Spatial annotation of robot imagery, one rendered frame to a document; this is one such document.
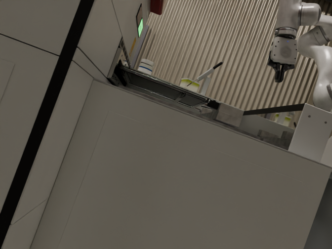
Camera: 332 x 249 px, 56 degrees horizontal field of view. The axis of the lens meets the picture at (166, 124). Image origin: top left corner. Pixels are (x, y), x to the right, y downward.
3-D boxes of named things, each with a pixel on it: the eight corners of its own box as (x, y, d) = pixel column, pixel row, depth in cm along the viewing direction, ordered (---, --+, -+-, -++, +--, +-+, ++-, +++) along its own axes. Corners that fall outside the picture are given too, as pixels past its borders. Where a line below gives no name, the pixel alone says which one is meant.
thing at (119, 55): (105, 76, 90) (116, 46, 91) (119, 92, 134) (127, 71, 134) (111, 79, 90) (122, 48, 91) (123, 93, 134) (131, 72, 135)
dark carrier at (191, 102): (102, 61, 97) (103, 59, 97) (114, 77, 131) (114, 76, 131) (205, 100, 98) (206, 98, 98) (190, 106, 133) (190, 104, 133)
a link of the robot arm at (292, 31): (278, 25, 119) (277, 33, 119) (301, 29, 120) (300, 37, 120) (270, 32, 128) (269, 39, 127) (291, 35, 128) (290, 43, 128)
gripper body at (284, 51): (276, 31, 120) (272, 60, 119) (302, 35, 120) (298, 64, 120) (269, 36, 127) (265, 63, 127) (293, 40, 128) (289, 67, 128)
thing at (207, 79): (192, 91, 138) (203, 63, 138) (191, 92, 142) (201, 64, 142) (205, 96, 139) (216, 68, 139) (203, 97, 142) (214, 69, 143)
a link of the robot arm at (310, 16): (324, 21, 141) (317, 28, 117) (287, 23, 149) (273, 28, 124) (327, 0, 138) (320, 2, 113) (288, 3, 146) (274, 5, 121)
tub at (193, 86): (183, 91, 148) (187, 77, 148) (176, 90, 155) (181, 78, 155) (195, 96, 151) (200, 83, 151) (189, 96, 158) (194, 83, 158)
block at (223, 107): (218, 110, 100) (221, 102, 100) (216, 110, 104) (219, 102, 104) (241, 119, 101) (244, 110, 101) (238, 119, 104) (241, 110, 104)
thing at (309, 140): (287, 152, 83) (306, 103, 83) (231, 140, 138) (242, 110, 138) (319, 164, 83) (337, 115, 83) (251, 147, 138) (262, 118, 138)
